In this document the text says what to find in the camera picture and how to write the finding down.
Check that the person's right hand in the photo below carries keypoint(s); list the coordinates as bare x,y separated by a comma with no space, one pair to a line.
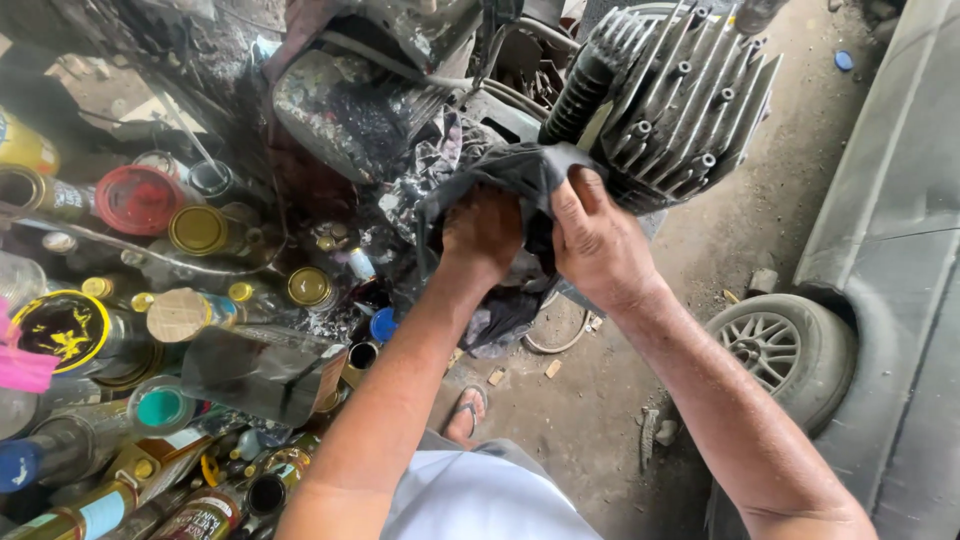
604,251

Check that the person's left hand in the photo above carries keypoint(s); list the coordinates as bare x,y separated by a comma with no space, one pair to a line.
480,236

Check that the person's left fingers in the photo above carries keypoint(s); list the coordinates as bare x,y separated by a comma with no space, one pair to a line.
481,204

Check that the black cloth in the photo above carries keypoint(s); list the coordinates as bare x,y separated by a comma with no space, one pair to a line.
510,176

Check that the round blue lid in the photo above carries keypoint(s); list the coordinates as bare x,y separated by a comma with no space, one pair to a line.
383,325

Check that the paint-splattered compressor motor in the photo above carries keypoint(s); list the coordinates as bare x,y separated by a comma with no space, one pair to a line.
345,112

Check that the thin loop on ground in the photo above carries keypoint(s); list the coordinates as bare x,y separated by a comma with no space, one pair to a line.
581,337

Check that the small wood chip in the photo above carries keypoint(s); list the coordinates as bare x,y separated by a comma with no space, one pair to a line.
496,376
553,368

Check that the grey flip-flop sandal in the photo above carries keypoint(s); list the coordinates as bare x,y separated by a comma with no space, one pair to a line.
466,414

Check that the grey finned compressor cylinder head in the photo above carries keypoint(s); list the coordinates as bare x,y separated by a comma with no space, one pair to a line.
675,105

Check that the dark rectangular metal can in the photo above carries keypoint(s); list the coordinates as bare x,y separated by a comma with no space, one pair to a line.
259,371

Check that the grey debris strip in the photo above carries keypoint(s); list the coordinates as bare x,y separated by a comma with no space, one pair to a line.
649,439

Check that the small grey stone block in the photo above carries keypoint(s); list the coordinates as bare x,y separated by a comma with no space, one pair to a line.
763,281

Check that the person's white shirt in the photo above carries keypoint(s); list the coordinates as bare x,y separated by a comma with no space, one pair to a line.
487,499

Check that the dusty car wheel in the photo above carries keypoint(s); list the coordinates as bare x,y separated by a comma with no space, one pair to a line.
780,352

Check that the cluster of paint tins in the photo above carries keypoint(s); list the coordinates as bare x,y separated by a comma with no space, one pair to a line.
112,315

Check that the blue bottle cap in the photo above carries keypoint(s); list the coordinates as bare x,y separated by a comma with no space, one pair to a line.
844,61

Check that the dusty grey car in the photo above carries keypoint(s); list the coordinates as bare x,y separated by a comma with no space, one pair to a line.
900,247

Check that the pink rag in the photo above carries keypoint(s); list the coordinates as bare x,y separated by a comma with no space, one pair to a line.
22,364

